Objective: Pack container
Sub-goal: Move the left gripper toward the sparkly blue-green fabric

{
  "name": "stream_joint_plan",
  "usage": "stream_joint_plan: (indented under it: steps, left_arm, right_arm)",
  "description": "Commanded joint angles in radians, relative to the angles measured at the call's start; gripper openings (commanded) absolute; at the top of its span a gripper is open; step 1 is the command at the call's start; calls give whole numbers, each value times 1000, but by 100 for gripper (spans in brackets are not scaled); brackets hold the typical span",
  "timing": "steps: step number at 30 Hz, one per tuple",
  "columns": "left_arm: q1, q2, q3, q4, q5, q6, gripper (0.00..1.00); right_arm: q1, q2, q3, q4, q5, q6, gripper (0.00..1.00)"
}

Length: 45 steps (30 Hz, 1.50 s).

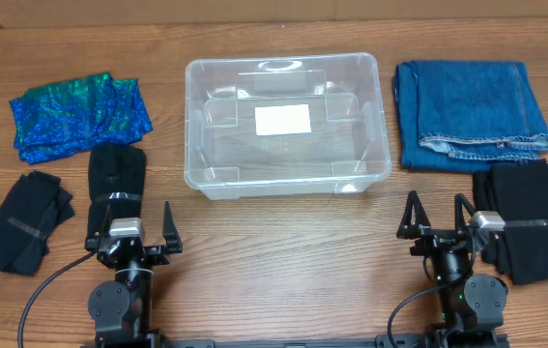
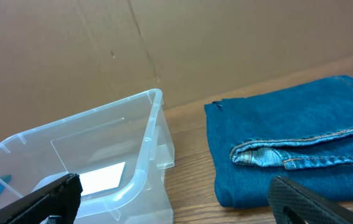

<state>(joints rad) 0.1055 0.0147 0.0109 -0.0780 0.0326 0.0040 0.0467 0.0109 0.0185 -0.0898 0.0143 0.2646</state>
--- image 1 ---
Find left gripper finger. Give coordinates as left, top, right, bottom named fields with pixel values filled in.
left=97, top=205, right=112, bottom=237
left=162, top=201, right=182, bottom=247

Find blue denim jeans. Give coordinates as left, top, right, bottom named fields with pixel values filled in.
left=392, top=60, right=548, bottom=174

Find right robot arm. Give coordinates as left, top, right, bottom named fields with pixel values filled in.
left=387, top=190, right=509, bottom=347

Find black cloth with tape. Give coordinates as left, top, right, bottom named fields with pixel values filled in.
left=87, top=143, right=147, bottom=238

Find blue green sequin cloth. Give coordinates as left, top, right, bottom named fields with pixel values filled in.
left=10, top=72, right=153, bottom=164

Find clear plastic storage bin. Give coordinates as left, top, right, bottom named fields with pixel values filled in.
left=184, top=52, right=391, bottom=200

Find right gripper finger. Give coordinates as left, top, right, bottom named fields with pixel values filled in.
left=398, top=190, right=431, bottom=232
left=454, top=193, right=476, bottom=230

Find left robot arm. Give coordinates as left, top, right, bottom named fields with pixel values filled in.
left=85, top=204, right=183, bottom=347

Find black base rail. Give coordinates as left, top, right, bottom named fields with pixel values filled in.
left=80, top=334, right=510, bottom=348

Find white label in bin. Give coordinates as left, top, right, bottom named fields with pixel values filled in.
left=254, top=104, right=311, bottom=136

